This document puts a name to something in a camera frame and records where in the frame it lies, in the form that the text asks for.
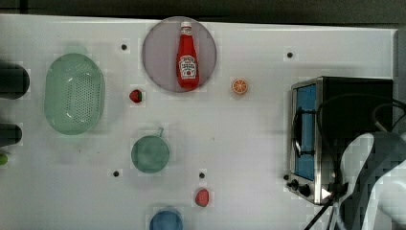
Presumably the blue cup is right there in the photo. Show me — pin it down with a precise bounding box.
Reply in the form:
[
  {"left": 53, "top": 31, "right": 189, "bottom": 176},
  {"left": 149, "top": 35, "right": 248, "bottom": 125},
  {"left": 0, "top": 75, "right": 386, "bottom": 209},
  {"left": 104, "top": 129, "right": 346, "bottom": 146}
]
[{"left": 149, "top": 210, "right": 184, "bottom": 230}]

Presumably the green cup with handle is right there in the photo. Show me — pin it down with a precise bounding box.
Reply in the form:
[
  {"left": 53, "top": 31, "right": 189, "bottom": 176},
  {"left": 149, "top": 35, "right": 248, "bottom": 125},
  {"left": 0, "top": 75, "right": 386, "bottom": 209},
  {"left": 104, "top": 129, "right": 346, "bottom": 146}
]
[{"left": 131, "top": 127, "right": 170, "bottom": 173}]

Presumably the orange slice toy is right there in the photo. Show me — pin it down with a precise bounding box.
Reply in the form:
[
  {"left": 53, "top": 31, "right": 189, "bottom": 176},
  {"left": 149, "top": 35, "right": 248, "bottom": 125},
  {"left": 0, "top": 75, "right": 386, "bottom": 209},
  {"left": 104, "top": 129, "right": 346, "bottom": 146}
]
[{"left": 231, "top": 78, "right": 248, "bottom": 95}]

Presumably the small green object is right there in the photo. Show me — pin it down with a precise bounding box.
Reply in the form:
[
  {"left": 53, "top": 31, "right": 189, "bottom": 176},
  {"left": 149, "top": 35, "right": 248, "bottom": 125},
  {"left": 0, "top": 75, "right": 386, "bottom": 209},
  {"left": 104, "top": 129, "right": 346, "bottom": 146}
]
[{"left": 0, "top": 154, "right": 9, "bottom": 166}]

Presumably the silver black toaster oven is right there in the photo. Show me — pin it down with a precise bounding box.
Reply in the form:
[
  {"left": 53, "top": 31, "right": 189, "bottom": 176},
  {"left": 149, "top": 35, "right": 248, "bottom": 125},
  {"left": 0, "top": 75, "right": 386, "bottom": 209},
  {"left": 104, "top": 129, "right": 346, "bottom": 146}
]
[{"left": 287, "top": 77, "right": 394, "bottom": 205}]

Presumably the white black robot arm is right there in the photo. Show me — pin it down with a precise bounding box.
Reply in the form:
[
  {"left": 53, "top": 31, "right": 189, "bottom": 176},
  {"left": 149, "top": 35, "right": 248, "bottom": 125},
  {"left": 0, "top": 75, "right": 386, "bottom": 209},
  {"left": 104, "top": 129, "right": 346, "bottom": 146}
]
[{"left": 328, "top": 132, "right": 405, "bottom": 230}]

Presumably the black cylinder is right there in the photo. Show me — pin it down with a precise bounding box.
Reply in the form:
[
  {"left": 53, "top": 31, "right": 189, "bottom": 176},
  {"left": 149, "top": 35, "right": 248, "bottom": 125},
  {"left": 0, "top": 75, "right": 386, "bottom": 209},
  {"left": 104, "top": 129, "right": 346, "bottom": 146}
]
[
  {"left": 0, "top": 62, "right": 30, "bottom": 100},
  {"left": 0, "top": 124, "right": 22, "bottom": 147}
]

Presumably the black cylinder lower left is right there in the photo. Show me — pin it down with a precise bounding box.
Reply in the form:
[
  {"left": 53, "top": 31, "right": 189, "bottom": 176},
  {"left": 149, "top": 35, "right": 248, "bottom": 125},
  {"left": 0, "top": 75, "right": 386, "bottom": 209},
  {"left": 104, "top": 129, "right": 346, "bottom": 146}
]
[{"left": 0, "top": 124, "right": 22, "bottom": 147}]

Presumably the round grey plate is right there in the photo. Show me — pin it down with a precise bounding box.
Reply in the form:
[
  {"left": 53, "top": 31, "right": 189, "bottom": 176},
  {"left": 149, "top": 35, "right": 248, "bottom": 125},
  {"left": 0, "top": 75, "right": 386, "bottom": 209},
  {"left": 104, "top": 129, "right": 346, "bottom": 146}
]
[{"left": 142, "top": 16, "right": 216, "bottom": 93}]

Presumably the green perforated colander basket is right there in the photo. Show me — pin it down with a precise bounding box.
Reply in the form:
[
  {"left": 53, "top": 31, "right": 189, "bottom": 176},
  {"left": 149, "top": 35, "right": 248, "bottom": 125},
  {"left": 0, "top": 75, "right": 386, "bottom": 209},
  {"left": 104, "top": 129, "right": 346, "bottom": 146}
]
[{"left": 44, "top": 54, "right": 105, "bottom": 135}]

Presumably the pink strawberry toy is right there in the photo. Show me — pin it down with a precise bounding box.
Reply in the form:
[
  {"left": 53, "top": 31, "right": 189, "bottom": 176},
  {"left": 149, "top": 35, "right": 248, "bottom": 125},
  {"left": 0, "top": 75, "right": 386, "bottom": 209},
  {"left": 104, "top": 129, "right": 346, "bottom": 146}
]
[{"left": 194, "top": 189, "right": 210, "bottom": 207}]

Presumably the black cylinder upper left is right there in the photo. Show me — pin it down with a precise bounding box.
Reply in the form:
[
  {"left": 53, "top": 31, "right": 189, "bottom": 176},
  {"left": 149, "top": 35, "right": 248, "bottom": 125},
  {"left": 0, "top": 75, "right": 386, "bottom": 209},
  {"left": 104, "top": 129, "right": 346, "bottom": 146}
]
[{"left": 0, "top": 62, "right": 30, "bottom": 100}]

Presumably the red plush ketchup bottle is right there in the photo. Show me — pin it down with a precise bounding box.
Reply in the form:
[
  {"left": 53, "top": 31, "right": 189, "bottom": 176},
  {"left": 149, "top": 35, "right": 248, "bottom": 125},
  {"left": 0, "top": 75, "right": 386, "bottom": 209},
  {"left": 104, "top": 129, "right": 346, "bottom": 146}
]
[{"left": 176, "top": 21, "right": 200, "bottom": 91}]

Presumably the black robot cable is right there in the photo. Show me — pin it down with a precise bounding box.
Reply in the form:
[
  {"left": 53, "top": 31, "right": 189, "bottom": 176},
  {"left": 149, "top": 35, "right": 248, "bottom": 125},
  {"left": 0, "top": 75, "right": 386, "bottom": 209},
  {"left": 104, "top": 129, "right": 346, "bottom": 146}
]
[{"left": 303, "top": 93, "right": 406, "bottom": 230}]

